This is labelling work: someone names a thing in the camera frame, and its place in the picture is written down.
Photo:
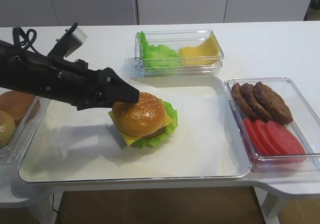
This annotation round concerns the clear patty and tomato box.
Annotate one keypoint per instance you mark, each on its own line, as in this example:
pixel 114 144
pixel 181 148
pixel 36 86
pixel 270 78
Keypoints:
pixel 305 127

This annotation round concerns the white serving tray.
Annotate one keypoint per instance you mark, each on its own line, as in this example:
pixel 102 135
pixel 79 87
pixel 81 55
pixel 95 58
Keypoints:
pixel 233 161

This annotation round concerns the green lettuce leaf on burger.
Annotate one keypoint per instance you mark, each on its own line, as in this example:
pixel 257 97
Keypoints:
pixel 156 140

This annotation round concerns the clear lettuce and cheese box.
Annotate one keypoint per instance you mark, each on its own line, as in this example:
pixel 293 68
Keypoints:
pixel 176 39

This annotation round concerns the white table leg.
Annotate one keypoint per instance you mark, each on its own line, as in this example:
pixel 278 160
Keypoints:
pixel 270 205

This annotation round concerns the red tomato slice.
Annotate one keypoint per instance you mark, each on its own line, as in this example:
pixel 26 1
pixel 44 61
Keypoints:
pixel 260 129
pixel 257 144
pixel 283 140

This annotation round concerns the yellow cheese slice on burger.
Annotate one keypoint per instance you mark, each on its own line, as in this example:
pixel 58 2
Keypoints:
pixel 131 139

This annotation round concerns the clear bun box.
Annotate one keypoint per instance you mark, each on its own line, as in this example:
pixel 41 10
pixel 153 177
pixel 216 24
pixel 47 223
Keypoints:
pixel 24 132

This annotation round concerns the middle red tomato slice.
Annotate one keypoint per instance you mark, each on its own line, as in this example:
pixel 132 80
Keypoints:
pixel 260 129

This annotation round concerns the plain brown bun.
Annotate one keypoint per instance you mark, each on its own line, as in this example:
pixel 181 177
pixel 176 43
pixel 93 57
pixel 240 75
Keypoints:
pixel 16 104

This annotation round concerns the right red tomato slice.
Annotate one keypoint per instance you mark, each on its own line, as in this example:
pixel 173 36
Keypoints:
pixel 283 140

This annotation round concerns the left brown meat patty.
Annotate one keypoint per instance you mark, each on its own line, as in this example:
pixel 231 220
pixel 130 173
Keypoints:
pixel 242 103

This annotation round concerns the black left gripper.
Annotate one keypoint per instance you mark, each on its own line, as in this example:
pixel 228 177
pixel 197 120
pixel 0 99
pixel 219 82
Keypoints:
pixel 71 82

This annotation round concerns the brown patty on burger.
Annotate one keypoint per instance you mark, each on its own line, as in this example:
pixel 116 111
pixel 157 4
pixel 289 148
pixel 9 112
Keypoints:
pixel 156 133

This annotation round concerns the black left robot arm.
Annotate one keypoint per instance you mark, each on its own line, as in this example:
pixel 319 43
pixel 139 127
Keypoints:
pixel 22 46

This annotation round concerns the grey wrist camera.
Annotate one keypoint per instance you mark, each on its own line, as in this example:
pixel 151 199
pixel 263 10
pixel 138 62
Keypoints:
pixel 71 40

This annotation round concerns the left red tomato slice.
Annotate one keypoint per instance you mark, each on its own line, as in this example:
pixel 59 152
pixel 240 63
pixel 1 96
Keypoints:
pixel 257 144

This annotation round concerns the middle brown meat patty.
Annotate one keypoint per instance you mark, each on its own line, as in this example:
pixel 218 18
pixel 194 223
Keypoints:
pixel 248 93

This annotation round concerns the sesame bun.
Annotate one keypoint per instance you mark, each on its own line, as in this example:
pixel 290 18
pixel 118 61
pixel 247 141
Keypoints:
pixel 7 128
pixel 142 118

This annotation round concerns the green lettuce in box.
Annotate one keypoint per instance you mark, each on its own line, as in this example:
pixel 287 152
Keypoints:
pixel 157 56

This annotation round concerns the right brown meat patty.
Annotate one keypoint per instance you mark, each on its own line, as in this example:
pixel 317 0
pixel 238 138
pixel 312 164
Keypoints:
pixel 273 103

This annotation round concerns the sesame top bun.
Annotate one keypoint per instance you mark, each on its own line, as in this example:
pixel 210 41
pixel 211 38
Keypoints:
pixel 142 118

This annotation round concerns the yellow cheese slices in box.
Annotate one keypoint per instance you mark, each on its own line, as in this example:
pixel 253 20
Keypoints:
pixel 207 53

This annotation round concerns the brown meat patty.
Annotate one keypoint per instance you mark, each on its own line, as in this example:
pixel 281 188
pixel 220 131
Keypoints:
pixel 248 93
pixel 273 103
pixel 242 103

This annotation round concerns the white paper sheet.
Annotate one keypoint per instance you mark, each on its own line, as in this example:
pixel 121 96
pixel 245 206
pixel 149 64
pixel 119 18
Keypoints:
pixel 89 139

